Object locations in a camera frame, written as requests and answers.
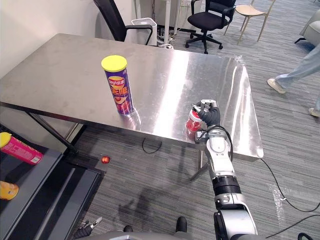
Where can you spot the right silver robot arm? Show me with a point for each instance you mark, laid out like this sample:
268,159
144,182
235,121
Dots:
225,180

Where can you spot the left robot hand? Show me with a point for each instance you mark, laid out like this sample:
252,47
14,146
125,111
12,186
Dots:
86,228

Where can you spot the black swivel office chair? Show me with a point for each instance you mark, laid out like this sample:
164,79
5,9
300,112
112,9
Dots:
210,20

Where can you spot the orange chips can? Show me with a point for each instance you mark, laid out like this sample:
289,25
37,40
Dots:
7,191

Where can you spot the red gum jar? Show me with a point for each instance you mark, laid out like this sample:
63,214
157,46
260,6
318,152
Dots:
194,123

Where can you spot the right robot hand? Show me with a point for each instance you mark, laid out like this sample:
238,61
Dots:
211,115

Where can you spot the white air purifier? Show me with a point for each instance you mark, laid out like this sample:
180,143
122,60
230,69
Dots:
146,28

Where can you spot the purple chips can yellow lid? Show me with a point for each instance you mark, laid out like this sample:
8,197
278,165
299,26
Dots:
118,90

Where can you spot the beige wooden chair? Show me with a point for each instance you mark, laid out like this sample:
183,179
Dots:
252,15

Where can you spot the white desk legs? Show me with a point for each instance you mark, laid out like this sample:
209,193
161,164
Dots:
172,17

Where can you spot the grey sofa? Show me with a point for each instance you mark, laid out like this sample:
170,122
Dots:
311,26

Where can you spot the person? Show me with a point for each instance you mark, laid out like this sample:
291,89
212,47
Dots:
297,72

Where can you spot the steel table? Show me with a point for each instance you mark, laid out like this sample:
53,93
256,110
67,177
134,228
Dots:
140,85

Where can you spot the black shelf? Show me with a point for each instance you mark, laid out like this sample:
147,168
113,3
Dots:
42,190

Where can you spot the small red ball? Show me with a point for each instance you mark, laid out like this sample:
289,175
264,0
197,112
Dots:
105,159

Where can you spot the pink chips can yellow lid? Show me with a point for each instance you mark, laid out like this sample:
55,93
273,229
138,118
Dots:
18,148

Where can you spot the black office chair with armrest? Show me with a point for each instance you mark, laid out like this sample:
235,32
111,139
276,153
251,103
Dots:
120,22

